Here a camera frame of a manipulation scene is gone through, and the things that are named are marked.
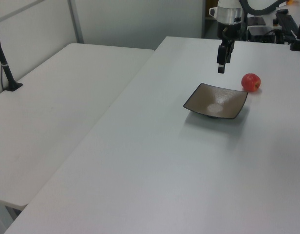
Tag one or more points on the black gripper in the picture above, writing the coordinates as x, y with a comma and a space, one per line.
230, 30

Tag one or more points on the red apple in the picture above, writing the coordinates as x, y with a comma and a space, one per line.
249, 82

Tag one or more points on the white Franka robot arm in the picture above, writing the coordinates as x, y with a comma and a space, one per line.
228, 12

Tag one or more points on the brown square ceramic plate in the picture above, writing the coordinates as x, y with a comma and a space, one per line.
215, 101

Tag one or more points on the large black electronics box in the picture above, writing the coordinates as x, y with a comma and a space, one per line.
260, 33

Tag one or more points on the black clamp pole stand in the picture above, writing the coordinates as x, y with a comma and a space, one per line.
299, 34

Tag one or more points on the white plastic folding table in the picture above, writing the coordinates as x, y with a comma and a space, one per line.
55, 109

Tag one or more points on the black pole with white band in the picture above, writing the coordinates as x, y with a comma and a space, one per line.
5, 68

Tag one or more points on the grey partition frame post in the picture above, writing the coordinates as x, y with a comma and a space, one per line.
75, 22

